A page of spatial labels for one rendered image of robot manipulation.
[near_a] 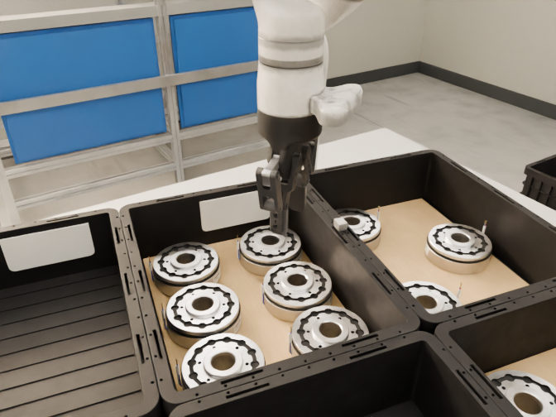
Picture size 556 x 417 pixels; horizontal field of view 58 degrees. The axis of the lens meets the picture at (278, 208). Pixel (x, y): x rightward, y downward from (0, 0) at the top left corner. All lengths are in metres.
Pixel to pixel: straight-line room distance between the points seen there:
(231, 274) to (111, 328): 0.20
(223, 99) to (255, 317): 2.09
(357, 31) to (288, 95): 3.78
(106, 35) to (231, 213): 1.70
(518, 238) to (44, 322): 0.73
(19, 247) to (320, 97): 0.52
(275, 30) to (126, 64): 2.01
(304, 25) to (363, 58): 3.89
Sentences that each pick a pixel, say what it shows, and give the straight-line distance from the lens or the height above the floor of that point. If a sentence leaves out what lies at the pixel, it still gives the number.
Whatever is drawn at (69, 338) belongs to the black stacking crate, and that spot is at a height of 0.83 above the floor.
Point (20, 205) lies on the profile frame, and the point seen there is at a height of 0.12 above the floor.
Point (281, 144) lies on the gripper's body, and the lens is 0.56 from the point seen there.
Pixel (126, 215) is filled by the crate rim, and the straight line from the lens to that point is 0.81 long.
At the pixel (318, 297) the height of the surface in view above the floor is 0.86.
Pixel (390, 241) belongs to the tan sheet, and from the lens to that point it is 0.91.
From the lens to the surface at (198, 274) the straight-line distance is 0.78.
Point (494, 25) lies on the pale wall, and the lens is 4.36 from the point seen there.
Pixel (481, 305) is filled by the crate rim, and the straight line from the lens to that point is 0.66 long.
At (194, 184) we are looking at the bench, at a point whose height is 0.70.
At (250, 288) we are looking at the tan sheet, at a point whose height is 0.83.
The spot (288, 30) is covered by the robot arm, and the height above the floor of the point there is 1.23.
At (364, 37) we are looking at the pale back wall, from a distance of 4.37.
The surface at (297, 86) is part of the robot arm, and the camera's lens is 0.54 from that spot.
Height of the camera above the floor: 1.34
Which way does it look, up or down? 32 degrees down
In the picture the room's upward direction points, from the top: straight up
